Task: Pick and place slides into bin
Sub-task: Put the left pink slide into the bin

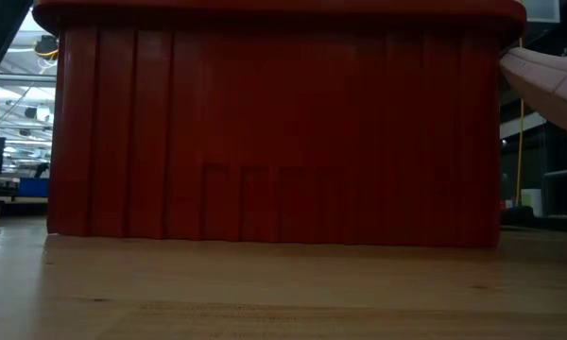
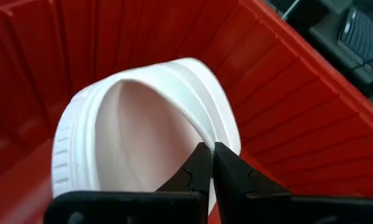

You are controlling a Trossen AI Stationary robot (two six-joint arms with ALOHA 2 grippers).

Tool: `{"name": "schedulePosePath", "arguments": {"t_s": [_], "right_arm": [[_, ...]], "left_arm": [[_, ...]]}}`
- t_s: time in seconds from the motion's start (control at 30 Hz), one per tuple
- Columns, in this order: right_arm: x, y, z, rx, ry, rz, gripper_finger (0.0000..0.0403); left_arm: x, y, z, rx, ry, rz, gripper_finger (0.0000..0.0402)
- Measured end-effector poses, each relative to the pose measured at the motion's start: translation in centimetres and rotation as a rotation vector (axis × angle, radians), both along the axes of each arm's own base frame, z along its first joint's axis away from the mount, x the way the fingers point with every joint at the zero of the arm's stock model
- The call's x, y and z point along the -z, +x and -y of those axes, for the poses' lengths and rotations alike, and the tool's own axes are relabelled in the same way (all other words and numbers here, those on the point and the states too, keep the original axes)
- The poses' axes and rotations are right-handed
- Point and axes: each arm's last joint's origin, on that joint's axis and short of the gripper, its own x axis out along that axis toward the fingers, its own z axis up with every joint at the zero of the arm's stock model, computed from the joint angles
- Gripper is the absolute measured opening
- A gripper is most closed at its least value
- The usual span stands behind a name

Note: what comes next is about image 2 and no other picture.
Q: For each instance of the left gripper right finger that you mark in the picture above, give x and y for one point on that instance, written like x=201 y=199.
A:
x=251 y=202

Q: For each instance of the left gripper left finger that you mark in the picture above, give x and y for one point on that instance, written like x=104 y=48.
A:
x=174 y=205

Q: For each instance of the pink slide sandal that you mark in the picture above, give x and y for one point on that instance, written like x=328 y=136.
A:
x=136 y=130

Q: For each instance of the red plastic bin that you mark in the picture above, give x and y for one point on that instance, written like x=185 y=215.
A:
x=298 y=124

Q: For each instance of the black laptop keyboard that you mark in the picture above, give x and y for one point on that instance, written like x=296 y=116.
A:
x=360 y=37

